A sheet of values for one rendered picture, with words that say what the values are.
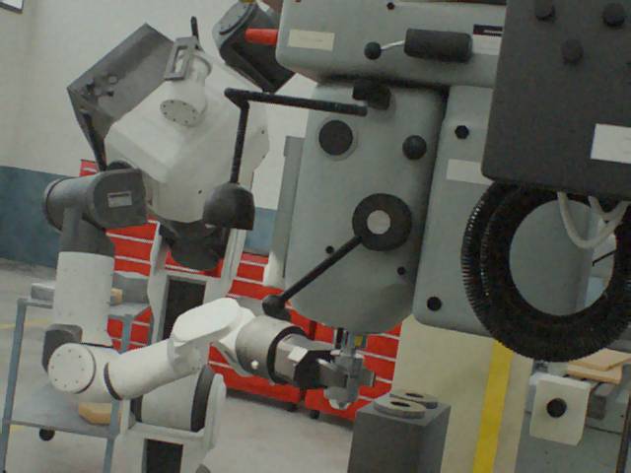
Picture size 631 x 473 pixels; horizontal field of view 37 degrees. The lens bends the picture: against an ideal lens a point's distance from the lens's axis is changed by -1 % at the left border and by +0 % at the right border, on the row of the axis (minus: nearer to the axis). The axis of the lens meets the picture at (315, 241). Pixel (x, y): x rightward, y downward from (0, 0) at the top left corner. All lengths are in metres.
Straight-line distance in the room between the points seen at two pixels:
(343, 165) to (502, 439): 1.95
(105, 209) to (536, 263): 0.74
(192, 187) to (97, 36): 10.80
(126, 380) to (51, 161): 11.07
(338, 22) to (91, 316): 0.65
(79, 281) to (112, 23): 10.80
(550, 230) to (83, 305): 0.77
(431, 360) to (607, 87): 2.24
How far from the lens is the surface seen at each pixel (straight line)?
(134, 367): 1.48
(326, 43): 1.18
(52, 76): 12.64
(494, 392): 3.00
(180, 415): 1.96
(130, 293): 4.52
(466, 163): 1.12
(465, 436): 3.04
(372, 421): 1.60
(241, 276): 6.37
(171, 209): 1.64
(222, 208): 1.26
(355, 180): 1.17
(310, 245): 1.19
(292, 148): 1.28
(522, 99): 0.86
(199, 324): 1.41
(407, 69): 1.15
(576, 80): 0.86
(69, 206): 1.58
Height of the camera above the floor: 1.48
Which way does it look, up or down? 3 degrees down
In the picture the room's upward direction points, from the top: 9 degrees clockwise
